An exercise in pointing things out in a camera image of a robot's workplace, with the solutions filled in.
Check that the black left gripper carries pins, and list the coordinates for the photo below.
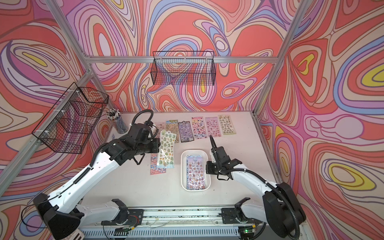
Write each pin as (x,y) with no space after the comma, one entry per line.
(157,143)

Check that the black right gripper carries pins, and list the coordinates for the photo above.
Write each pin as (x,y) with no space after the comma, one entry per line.
(209,168)

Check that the white plastic storage box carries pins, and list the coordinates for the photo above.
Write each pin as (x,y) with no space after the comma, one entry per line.
(184,168)

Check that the pink food sticker sheet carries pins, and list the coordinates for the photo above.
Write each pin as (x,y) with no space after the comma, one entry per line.
(160,126)

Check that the green frog sticker sheet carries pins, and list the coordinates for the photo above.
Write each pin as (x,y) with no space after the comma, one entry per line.
(166,158)

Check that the green panda sticker sheet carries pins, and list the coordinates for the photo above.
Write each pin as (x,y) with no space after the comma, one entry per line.
(172,126)

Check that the green beige sticker sheet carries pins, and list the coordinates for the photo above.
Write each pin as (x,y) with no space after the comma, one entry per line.
(226,125)

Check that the purple pink sticker sheet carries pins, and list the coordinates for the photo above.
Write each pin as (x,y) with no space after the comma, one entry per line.
(213,128)

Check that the pink cat sticker sheet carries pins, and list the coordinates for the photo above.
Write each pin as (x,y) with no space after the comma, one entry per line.
(199,128)

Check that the dark bonbon drop sticker sheet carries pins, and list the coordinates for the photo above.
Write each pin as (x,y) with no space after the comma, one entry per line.
(185,131)

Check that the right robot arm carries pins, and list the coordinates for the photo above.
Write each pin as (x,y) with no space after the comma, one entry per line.
(280,208)

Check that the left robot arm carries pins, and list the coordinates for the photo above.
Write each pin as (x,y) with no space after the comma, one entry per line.
(61,211)

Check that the mesh pen cup with pens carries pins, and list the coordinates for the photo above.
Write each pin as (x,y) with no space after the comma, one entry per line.
(115,116)

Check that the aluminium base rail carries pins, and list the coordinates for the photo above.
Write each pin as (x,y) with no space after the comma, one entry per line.
(173,222)

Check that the black wire basket left wall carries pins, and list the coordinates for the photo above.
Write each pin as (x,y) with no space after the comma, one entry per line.
(75,116)

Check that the black wire basket wall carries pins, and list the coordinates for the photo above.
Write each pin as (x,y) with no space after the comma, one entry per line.
(75,116)
(179,68)

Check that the black wire basket back wall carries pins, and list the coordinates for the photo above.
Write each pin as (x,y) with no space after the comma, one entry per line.
(179,68)

